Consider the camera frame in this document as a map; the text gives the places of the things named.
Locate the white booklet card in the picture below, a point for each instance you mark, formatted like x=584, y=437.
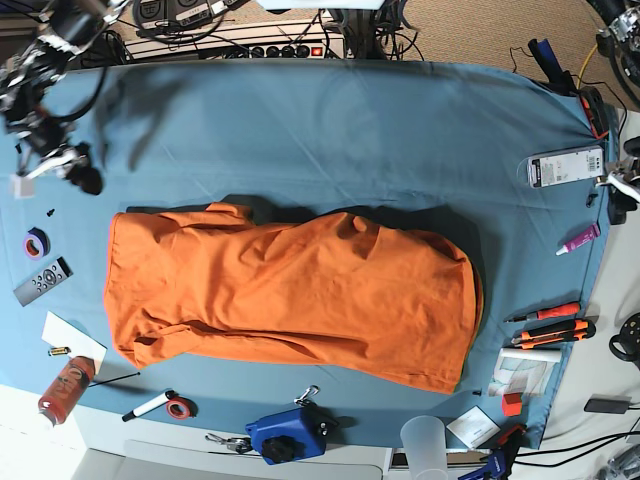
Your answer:
x=473, y=428

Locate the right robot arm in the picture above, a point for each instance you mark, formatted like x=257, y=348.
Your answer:
x=67, y=30

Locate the orange t-shirt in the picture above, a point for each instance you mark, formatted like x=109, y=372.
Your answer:
x=340, y=289

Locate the black cable tie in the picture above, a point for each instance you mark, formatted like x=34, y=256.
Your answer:
x=115, y=379

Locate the clear plastic packet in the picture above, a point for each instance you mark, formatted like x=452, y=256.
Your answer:
x=525, y=372

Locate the black power adapter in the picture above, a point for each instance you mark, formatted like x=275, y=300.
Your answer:
x=607, y=405

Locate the black round device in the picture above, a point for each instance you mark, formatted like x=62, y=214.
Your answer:
x=625, y=345

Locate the white paper card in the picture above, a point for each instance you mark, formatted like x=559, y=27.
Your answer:
x=59, y=333

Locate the blue clamp device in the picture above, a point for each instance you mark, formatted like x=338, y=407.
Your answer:
x=293, y=435

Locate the small AA battery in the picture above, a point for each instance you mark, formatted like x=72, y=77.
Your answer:
x=58, y=351

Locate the grey remote control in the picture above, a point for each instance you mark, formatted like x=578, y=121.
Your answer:
x=42, y=281

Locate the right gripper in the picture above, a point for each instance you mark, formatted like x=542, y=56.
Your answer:
x=52, y=151

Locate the clear bit set case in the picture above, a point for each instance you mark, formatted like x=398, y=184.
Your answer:
x=565, y=166

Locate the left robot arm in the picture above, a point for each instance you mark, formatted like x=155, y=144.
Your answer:
x=621, y=47

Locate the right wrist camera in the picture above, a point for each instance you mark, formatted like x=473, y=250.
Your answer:
x=21, y=187

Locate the white marker pen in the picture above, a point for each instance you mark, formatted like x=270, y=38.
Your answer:
x=149, y=405

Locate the red drink can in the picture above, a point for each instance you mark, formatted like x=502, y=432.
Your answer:
x=66, y=389

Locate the orange black screwdriver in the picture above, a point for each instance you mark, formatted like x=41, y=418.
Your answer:
x=563, y=310

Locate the small orange block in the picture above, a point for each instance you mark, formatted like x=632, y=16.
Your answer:
x=512, y=404

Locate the red tape roll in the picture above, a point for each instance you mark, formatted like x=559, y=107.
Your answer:
x=180, y=408

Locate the white power strip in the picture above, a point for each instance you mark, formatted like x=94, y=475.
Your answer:
x=289, y=40

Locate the purple glue tube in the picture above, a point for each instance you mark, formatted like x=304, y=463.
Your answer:
x=585, y=237

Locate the purple tape roll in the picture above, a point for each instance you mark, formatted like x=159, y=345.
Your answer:
x=36, y=244

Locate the teal tablecloth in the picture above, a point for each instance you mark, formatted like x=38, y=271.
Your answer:
x=435, y=146

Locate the translucent plastic cup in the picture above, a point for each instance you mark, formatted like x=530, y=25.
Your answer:
x=423, y=440

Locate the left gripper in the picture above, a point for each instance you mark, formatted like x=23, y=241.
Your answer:
x=623, y=176

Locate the blue black clamp handle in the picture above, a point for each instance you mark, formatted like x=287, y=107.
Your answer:
x=559, y=80

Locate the orange black utility knife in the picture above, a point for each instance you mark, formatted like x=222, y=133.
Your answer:
x=565, y=331

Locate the orange black tool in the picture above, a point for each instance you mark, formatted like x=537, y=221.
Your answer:
x=595, y=111

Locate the blue bar clamp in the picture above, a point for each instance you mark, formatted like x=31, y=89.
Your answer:
x=499, y=463

